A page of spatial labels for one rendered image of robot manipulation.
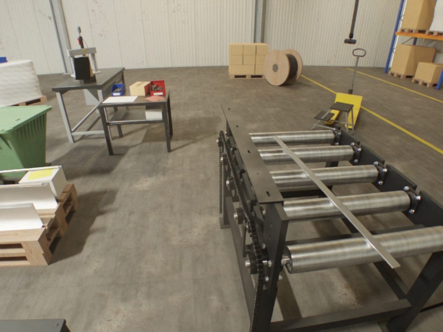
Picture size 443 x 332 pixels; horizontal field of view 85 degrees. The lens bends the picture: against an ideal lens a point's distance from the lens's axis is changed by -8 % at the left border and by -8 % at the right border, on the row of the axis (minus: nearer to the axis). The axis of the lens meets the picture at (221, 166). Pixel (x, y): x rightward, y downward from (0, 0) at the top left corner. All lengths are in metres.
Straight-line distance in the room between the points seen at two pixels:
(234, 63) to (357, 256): 7.93
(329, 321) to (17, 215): 2.35
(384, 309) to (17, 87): 7.64
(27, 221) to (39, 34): 10.62
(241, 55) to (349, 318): 7.91
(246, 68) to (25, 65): 6.02
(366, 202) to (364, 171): 0.34
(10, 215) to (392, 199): 2.69
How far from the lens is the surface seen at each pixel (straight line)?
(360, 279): 2.36
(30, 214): 2.52
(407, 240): 1.37
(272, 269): 1.05
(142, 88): 3.95
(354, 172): 1.77
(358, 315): 1.74
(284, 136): 2.12
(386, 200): 1.59
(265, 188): 0.98
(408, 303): 1.93
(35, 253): 2.53
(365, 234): 1.28
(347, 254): 1.20
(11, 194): 2.84
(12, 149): 3.32
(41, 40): 12.66
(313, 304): 2.10
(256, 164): 1.12
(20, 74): 7.67
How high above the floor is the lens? 1.72
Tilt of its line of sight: 30 degrees down
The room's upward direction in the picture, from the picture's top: straight up
